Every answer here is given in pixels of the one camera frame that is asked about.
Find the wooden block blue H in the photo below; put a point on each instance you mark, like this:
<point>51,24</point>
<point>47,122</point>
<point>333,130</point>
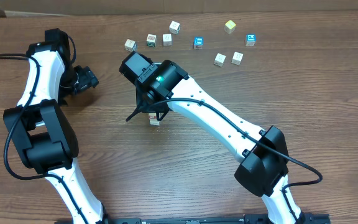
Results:
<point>237,58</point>

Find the cardboard backdrop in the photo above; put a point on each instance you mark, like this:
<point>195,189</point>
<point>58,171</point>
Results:
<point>111,7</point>

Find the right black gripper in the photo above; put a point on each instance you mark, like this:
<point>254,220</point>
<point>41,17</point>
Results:
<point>151,110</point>

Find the yellow top wooden block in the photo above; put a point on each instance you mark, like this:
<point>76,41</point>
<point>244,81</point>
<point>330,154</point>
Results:
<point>229,27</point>

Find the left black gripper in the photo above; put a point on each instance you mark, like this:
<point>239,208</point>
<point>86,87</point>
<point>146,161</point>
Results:
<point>86,78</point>

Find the wooden block yellow side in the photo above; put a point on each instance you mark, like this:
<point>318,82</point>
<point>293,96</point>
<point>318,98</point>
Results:
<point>219,59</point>

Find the blue top wooden block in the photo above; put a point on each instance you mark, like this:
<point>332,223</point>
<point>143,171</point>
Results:
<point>198,43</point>

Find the wooden block green letter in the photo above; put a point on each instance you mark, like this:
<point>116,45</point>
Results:
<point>151,40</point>

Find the blue top block right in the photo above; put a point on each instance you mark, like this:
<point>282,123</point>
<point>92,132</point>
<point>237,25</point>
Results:
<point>250,40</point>

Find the plain wooden block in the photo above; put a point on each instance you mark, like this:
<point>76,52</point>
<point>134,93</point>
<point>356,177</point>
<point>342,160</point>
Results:
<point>167,40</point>

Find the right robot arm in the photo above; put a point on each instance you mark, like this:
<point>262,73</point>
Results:
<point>262,154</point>

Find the wooden block number two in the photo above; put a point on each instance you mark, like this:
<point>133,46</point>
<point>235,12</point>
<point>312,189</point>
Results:
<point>155,123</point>

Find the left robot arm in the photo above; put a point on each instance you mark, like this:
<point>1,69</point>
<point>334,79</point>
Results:
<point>41,144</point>

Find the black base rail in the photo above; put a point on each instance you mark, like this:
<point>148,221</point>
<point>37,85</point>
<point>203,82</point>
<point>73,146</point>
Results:
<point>309,218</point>

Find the wooden block blue side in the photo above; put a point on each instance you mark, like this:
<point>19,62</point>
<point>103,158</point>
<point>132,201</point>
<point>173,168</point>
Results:
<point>130,45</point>

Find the wooden block red three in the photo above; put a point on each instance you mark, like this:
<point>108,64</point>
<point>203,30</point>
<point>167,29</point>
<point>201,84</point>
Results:
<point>152,117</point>

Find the wooden block far top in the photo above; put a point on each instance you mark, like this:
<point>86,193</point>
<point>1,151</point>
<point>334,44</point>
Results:
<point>174,27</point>

